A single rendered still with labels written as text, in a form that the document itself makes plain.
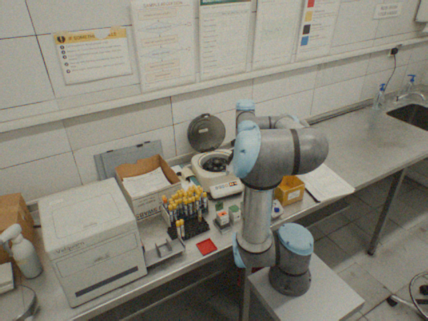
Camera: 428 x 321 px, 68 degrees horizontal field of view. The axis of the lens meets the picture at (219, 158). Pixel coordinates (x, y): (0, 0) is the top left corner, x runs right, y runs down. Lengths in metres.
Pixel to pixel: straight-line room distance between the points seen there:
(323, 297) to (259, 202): 0.50
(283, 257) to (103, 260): 0.60
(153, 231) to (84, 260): 0.41
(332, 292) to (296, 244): 0.27
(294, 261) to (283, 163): 0.44
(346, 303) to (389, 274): 1.44
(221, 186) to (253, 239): 0.65
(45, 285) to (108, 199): 0.42
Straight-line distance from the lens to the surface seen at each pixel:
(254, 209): 0.88
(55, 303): 1.36
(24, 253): 1.38
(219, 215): 1.40
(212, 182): 1.58
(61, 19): 1.47
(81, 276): 1.21
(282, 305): 1.19
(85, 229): 1.12
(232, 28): 1.73
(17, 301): 1.43
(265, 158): 0.73
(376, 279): 2.59
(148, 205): 1.49
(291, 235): 1.08
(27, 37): 1.47
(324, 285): 1.27
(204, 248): 1.37
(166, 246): 1.35
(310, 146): 0.76
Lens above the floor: 1.91
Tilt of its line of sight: 33 degrees down
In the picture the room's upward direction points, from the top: 1 degrees counter-clockwise
